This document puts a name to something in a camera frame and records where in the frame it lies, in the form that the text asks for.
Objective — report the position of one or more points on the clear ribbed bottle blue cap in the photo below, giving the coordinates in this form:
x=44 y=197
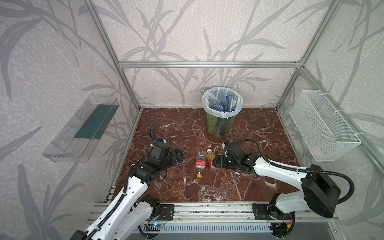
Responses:
x=231 y=102

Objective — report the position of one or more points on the clear acrylic wall shelf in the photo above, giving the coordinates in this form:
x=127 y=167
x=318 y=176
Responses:
x=78 y=139

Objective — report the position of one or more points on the orange drink bottle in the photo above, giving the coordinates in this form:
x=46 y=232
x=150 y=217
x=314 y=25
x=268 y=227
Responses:
x=210 y=159

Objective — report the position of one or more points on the white plastic bin liner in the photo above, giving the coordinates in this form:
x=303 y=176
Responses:
x=220 y=93

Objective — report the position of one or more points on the clear bottle red label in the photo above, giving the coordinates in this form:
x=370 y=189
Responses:
x=201 y=162

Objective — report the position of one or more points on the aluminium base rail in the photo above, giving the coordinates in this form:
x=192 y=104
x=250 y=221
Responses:
x=226 y=217

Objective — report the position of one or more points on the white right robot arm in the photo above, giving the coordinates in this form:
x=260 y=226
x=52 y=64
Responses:
x=316 y=191

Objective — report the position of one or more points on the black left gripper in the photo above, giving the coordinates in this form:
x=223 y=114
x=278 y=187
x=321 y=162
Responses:
x=175 y=156

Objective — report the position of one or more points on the green circuit board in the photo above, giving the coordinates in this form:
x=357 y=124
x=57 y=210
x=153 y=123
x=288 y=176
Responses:
x=154 y=226

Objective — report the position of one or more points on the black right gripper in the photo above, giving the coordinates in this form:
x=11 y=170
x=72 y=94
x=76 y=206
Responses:
x=221 y=160

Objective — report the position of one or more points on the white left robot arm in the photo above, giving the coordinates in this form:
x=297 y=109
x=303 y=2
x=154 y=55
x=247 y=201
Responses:
x=129 y=210

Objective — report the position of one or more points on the clear bottle white cap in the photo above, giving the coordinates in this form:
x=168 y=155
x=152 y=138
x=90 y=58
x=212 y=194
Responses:
x=217 y=105

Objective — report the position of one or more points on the white wire mesh basket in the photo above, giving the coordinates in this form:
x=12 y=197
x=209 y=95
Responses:
x=326 y=133

